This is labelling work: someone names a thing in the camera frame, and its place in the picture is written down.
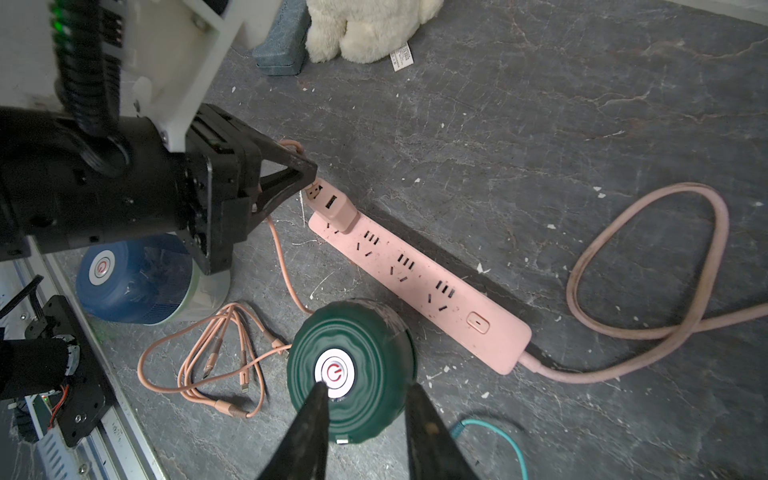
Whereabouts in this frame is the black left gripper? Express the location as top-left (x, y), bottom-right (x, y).
top-left (179, 103), bottom-right (318, 275)

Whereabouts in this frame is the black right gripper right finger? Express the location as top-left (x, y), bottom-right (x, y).
top-left (405, 383), bottom-right (478, 480)

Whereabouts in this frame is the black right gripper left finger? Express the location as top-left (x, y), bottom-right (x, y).
top-left (258, 382), bottom-right (330, 480)

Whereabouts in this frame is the pink USB charger adapter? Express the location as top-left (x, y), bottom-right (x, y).
top-left (304, 178), bottom-right (359, 234)

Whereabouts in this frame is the pink USB cable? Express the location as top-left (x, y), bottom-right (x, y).
top-left (136, 139), bottom-right (313, 420)

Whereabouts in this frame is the pink power strip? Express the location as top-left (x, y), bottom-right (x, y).
top-left (309, 182), bottom-right (767, 384)

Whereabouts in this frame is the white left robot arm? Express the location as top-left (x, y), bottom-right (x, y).
top-left (1, 1), bottom-right (317, 325)

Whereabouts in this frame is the grey-blue glasses case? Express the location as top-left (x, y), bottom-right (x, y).
top-left (252, 0), bottom-right (310, 76)

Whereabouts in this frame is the white plush dog toy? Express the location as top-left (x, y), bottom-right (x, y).
top-left (305, 0), bottom-right (444, 64)

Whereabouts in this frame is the teal USB cable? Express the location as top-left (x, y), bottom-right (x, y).
top-left (449, 418), bottom-right (530, 480)

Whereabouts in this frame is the metal base rail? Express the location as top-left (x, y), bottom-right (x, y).
top-left (1, 246), bottom-right (167, 479)

